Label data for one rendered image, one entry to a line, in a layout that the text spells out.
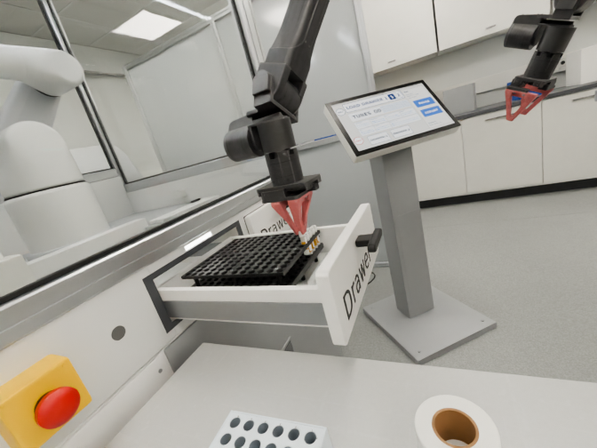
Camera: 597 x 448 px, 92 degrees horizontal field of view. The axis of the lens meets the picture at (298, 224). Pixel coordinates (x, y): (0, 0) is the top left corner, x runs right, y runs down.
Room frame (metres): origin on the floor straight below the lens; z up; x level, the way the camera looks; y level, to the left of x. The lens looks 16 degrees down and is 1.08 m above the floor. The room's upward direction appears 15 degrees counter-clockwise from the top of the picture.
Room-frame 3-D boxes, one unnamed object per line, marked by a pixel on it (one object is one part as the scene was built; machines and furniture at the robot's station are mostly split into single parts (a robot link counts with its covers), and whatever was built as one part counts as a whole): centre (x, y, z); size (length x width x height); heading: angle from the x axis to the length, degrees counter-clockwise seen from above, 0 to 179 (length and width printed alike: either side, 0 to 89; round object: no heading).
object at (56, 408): (0.27, 0.32, 0.88); 0.04 x 0.03 x 0.04; 152
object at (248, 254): (0.53, 0.10, 0.87); 0.22 x 0.18 x 0.06; 62
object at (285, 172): (0.51, 0.00, 1.04); 0.10 x 0.07 x 0.07; 61
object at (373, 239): (0.43, -0.10, 0.91); 0.07 x 0.04 x 0.01; 152
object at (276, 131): (0.51, 0.00, 1.10); 0.07 x 0.06 x 0.07; 56
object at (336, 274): (0.44, -0.08, 0.87); 0.29 x 0.02 x 0.11; 152
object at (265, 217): (0.87, 0.06, 0.87); 0.29 x 0.02 x 0.11; 152
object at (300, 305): (0.54, 0.11, 0.86); 0.40 x 0.26 x 0.06; 62
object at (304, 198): (0.51, 0.01, 0.97); 0.07 x 0.07 x 0.09; 61
